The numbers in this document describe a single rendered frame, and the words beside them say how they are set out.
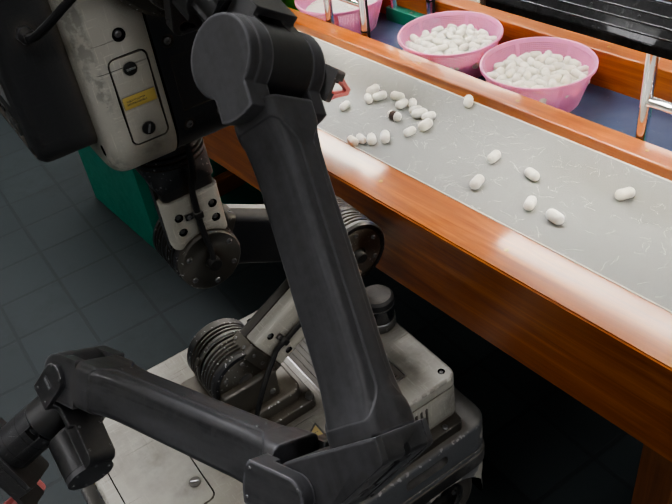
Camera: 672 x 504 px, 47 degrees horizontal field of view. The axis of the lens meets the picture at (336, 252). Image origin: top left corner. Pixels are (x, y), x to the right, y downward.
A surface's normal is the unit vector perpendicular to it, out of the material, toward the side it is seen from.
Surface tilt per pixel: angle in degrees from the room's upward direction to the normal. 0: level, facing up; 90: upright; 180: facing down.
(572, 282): 0
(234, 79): 58
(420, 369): 0
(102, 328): 0
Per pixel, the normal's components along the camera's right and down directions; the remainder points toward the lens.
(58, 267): -0.12, -0.77
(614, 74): -0.76, 0.47
